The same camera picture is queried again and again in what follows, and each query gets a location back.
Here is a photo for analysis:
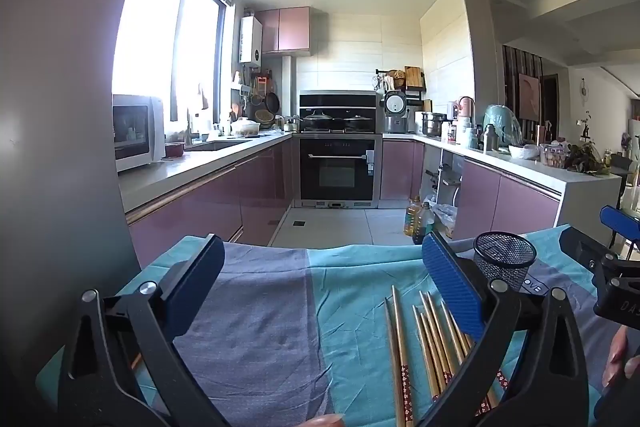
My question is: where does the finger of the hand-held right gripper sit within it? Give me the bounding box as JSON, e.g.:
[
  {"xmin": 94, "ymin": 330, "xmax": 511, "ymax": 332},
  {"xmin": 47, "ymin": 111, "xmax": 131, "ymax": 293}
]
[
  {"xmin": 599, "ymin": 205, "xmax": 640, "ymax": 244},
  {"xmin": 559, "ymin": 226, "xmax": 621, "ymax": 279}
]

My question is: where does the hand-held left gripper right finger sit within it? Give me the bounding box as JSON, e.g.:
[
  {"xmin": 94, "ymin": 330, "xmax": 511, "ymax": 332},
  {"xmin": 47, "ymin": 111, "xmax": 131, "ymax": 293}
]
[{"xmin": 415, "ymin": 231, "xmax": 591, "ymax": 427}]

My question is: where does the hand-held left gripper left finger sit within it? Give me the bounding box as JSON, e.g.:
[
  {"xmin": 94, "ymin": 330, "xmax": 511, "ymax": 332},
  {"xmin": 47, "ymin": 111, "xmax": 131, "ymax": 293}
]
[{"xmin": 57, "ymin": 234, "xmax": 231, "ymax": 427}]

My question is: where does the black mesh utensil holder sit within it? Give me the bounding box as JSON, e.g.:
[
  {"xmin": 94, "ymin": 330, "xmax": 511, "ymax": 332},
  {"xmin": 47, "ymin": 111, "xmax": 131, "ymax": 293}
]
[{"xmin": 472, "ymin": 232, "xmax": 538, "ymax": 293}]

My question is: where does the bunch of wooden chopsticks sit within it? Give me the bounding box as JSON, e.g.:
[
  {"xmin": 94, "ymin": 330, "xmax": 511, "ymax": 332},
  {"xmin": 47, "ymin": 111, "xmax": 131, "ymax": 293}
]
[{"xmin": 384, "ymin": 284, "xmax": 511, "ymax": 427}]

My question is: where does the person's right hand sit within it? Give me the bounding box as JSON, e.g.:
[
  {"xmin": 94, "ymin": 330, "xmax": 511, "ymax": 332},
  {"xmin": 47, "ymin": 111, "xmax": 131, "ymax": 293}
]
[{"xmin": 602, "ymin": 324, "xmax": 640, "ymax": 389}]

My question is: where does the person's left hand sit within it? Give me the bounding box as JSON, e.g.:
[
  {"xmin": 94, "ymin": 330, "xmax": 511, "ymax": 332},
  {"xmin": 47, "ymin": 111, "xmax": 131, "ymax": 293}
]
[{"xmin": 305, "ymin": 413, "xmax": 347, "ymax": 427}]

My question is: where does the dark sauce bottle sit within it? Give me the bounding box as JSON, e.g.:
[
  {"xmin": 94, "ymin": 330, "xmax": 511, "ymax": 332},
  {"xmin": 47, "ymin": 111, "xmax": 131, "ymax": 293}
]
[{"xmin": 416, "ymin": 202, "xmax": 436, "ymax": 245}]

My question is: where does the clear plastic bag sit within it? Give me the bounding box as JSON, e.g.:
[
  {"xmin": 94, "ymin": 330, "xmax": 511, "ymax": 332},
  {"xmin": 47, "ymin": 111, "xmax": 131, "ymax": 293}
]
[{"xmin": 432, "ymin": 202, "xmax": 458, "ymax": 238}]

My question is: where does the potted plant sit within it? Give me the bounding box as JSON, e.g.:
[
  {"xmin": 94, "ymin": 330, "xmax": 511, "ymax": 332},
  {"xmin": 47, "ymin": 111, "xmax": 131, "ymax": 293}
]
[{"xmin": 567, "ymin": 142, "xmax": 613, "ymax": 176}]

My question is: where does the yellow cooking oil bottle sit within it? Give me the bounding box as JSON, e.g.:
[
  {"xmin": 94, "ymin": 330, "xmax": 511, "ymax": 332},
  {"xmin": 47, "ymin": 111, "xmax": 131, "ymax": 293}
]
[{"xmin": 404, "ymin": 196, "xmax": 423, "ymax": 238}]

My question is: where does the teal grey printed tablecloth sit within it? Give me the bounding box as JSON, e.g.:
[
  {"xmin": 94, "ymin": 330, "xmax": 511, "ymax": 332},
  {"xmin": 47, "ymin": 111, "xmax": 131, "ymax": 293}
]
[{"xmin": 35, "ymin": 227, "xmax": 616, "ymax": 427}]

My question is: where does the pink kitchen base cabinet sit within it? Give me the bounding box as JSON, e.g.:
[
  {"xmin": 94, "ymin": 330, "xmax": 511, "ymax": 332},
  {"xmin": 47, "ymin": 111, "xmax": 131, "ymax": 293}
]
[
  {"xmin": 382, "ymin": 139, "xmax": 568, "ymax": 240},
  {"xmin": 125, "ymin": 139, "xmax": 301, "ymax": 265}
]

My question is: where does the clear plastic food container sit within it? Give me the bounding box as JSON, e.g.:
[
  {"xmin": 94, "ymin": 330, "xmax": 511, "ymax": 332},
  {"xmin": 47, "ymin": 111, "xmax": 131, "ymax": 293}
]
[{"xmin": 542, "ymin": 144, "xmax": 571, "ymax": 168}]

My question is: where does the dark door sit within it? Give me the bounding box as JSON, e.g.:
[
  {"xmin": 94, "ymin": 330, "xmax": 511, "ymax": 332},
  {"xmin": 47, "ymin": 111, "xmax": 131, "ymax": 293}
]
[{"xmin": 541, "ymin": 74, "xmax": 560, "ymax": 140}]

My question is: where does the green air fryer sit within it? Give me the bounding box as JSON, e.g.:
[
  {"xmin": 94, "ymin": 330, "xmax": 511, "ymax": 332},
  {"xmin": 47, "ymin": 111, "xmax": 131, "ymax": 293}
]
[{"xmin": 482, "ymin": 104, "xmax": 523, "ymax": 145}]

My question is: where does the stainless steel pot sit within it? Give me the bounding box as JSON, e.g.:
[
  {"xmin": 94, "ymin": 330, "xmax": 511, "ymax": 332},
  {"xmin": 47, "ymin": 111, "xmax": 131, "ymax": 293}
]
[{"xmin": 421, "ymin": 112, "xmax": 447, "ymax": 138}]

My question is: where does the built-in black oven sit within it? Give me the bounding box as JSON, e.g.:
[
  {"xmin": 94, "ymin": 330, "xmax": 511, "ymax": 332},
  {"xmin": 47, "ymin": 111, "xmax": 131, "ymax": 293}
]
[{"xmin": 299, "ymin": 134, "xmax": 383, "ymax": 208}]

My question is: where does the white microwave oven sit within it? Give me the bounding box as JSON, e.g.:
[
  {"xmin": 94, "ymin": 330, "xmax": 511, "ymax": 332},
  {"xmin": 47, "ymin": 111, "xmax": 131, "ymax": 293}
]
[{"xmin": 112, "ymin": 94, "xmax": 166, "ymax": 172}]

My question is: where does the silver rice cooker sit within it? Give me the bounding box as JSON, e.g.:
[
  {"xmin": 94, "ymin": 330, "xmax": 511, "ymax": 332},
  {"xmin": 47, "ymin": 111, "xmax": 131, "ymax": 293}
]
[{"xmin": 384, "ymin": 90, "xmax": 410, "ymax": 134}]

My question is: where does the black range hood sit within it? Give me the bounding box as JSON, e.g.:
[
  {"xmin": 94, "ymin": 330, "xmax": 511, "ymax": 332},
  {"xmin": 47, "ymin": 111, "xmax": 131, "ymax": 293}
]
[{"xmin": 299, "ymin": 91, "xmax": 383, "ymax": 132}]

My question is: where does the white gas water heater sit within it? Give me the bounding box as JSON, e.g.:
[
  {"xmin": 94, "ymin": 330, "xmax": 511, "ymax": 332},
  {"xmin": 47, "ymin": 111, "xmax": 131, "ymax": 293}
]
[{"xmin": 239, "ymin": 16, "xmax": 263, "ymax": 68}]

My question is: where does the kitchen window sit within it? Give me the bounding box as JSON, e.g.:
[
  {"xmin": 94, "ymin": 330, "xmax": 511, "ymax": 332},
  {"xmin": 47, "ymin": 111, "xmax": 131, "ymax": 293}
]
[{"xmin": 112, "ymin": 0, "xmax": 236, "ymax": 120}]

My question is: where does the framed wall picture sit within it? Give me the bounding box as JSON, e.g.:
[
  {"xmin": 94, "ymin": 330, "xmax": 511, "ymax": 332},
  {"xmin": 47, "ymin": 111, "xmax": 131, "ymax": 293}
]
[{"xmin": 517, "ymin": 73, "xmax": 541, "ymax": 120}]

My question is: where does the striped wall panel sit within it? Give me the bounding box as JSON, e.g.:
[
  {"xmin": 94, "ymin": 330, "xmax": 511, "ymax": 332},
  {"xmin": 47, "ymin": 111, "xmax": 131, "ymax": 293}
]
[{"xmin": 502, "ymin": 46, "xmax": 543, "ymax": 122}]

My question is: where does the black wall rack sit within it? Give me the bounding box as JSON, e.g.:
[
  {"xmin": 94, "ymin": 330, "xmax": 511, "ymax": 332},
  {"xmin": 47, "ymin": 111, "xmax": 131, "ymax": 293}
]
[{"xmin": 376, "ymin": 66, "xmax": 428, "ymax": 100}]

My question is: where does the pink wall cabinet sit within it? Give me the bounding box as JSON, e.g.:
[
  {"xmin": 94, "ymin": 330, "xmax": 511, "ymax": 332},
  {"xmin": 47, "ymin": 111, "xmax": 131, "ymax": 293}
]
[{"xmin": 255, "ymin": 7, "xmax": 315, "ymax": 56}]

